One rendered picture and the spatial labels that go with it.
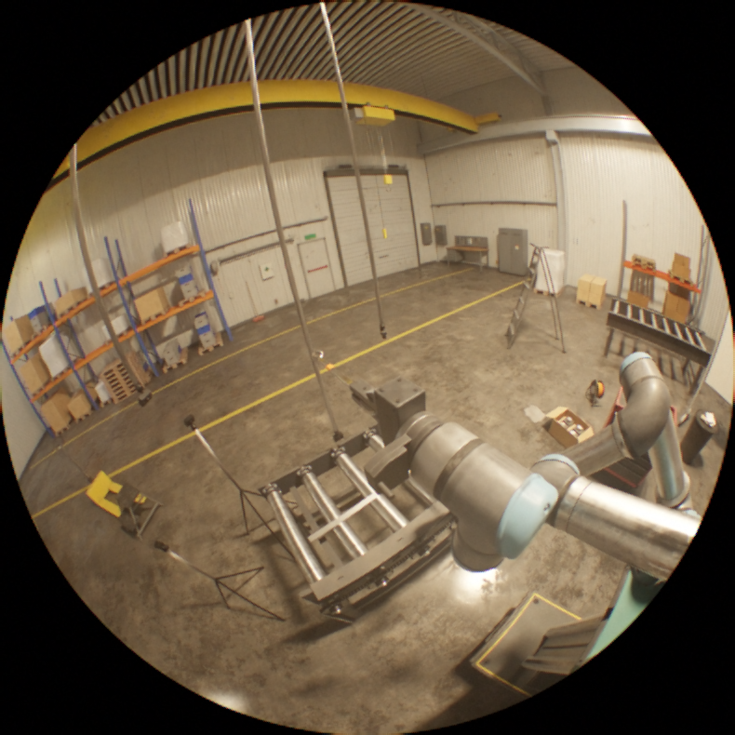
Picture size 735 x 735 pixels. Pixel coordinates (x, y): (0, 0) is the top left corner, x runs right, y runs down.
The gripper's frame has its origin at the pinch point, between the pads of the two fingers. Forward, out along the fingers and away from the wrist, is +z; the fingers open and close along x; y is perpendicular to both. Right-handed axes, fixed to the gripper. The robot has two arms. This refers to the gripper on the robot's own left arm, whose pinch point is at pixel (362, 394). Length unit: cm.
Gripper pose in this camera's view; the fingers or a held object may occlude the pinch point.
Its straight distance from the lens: 45.2
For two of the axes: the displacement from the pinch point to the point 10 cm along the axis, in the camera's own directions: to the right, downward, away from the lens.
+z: -5.5, -3.6, 7.5
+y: 8.2, -4.0, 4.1
